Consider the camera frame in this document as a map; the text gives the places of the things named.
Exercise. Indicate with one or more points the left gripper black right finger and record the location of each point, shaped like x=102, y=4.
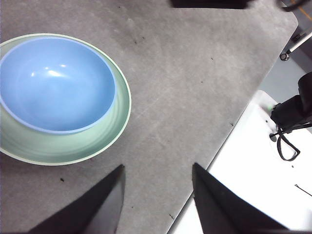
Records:
x=219, y=209

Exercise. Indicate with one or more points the blue ribbed bowl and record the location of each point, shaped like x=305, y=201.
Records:
x=56, y=92

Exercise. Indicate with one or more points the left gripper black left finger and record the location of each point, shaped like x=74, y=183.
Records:
x=92, y=209

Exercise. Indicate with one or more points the white stand leg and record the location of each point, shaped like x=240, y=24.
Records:
x=301, y=42

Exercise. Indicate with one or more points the pale green plate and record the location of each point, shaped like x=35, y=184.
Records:
x=73, y=148

